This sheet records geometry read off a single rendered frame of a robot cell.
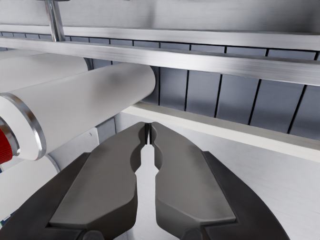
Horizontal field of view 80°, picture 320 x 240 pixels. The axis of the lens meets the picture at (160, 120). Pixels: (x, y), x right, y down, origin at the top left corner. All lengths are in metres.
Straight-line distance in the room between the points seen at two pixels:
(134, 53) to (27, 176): 0.43
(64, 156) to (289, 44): 0.47
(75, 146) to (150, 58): 0.33
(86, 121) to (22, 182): 0.38
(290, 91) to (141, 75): 0.15
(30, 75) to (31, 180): 0.31
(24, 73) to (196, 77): 0.20
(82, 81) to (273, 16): 0.21
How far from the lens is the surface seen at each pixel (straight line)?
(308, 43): 0.22
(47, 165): 0.55
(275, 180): 0.34
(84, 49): 0.20
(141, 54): 0.16
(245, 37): 0.22
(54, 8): 0.23
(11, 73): 0.27
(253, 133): 0.21
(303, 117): 0.24
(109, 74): 0.20
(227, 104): 0.23
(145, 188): 0.46
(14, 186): 0.53
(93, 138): 0.39
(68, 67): 0.30
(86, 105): 0.17
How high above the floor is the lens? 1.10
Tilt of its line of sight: 52 degrees down
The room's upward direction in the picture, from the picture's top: 130 degrees counter-clockwise
